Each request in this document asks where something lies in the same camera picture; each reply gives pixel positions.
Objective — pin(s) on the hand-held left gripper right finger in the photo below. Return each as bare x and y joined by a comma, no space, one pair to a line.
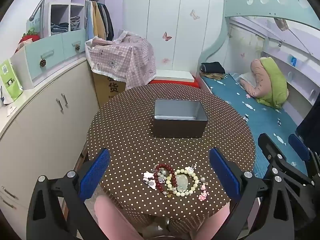
223,175

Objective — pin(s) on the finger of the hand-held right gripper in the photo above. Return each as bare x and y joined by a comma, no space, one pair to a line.
298,147
266,145

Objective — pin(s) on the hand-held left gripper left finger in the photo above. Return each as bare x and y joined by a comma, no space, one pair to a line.
96,171

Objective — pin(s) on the pale jade pendant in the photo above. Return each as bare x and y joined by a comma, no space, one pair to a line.
181,182

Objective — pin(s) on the grey metal tin box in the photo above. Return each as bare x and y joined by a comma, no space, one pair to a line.
178,128

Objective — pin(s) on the blue patterned bed sheet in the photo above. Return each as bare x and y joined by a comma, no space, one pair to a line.
260,120

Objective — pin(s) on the pink rabbit charm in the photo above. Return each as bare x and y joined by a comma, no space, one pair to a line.
203,196

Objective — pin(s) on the dark cloth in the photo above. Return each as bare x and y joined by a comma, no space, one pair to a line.
310,120

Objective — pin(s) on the white flower charm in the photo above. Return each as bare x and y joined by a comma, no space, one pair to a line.
190,168

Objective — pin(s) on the person's right leg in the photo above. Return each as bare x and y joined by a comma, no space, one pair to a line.
212,225

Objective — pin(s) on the person's leg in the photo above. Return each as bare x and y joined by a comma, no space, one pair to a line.
212,225
112,220

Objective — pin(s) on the person's left leg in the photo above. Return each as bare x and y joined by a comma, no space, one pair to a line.
112,220

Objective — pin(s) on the round polka-dot table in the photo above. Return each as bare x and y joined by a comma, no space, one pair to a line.
130,130

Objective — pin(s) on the cream cabinet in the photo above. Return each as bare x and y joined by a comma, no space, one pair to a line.
45,135

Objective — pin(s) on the green blanket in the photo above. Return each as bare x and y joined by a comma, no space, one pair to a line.
275,80

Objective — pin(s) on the pink pillow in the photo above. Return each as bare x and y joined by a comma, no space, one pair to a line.
257,80

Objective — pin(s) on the white pillow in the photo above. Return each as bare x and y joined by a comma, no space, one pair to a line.
245,78

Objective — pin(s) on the cardboard box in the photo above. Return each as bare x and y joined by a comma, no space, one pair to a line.
107,90

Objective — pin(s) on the folded tan clothes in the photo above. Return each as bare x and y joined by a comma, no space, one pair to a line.
213,76

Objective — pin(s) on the blue card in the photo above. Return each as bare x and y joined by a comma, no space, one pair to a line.
294,60

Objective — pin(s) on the folded dark clothes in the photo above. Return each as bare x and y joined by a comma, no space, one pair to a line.
212,67

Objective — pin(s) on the red stool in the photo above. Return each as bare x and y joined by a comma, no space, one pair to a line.
175,84

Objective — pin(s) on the white board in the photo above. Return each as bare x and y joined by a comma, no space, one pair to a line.
172,76

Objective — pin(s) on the pink checked cloth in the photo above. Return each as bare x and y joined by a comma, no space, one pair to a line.
120,60

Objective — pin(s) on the pinecone ornament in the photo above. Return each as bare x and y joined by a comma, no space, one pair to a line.
77,48
43,63

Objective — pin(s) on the brown hanging bag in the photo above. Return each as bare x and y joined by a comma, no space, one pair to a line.
282,24

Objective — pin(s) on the green bag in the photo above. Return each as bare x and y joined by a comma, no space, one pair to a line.
10,82

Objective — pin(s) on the mint drawer stair unit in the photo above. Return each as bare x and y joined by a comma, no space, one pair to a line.
30,62

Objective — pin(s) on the faint pink butterfly sticker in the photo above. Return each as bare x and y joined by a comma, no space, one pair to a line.
166,60

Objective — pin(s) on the pale butterfly sticker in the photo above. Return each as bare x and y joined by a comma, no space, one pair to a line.
195,15

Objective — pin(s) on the folded dark jeans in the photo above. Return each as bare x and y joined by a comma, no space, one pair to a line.
60,27

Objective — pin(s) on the light blue hanging garment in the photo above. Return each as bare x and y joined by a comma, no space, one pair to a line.
89,22

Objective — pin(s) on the dark hanging garments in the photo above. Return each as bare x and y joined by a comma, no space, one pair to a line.
108,22

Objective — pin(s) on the red strawberry plush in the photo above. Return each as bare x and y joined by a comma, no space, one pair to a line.
30,37

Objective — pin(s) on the folded pale jeans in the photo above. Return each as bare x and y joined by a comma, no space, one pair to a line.
75,23

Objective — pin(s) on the tan hanging garment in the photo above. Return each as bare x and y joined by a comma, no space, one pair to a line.
99,20

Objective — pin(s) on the white wardrobe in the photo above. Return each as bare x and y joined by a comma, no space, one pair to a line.
175,10

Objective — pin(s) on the grey handrail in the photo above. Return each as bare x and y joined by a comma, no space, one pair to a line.
37,10

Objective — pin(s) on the mint bunk bed frame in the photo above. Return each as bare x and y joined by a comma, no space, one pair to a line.
240,5

